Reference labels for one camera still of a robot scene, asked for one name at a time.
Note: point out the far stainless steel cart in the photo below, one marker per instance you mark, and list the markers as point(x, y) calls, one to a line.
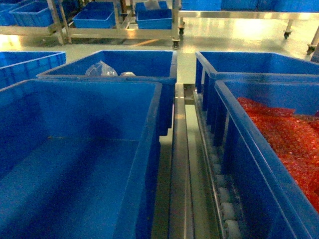
point(69, 19)

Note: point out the blue bin behind right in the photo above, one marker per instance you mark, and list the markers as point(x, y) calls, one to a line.
point(262, 67)

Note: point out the red bubble wrap bags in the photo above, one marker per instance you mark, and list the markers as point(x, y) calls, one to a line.
point(294, 139)

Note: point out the clear plastic bag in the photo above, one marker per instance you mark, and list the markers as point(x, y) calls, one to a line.
point(100, 69)

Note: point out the empty blue plastic bin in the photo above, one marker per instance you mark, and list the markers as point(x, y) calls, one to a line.
point(78, 159)

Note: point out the blue bin with red bags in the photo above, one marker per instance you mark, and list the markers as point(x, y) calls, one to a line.
point(272, 206)

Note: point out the stainless steel flow rack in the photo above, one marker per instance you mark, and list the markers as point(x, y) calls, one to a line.
point(193, 201)

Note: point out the blue bin with plastic bag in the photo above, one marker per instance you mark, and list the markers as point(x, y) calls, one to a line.
point(131, 65)

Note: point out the blue bin on far cart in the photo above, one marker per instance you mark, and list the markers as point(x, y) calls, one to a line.
point(155, 18)

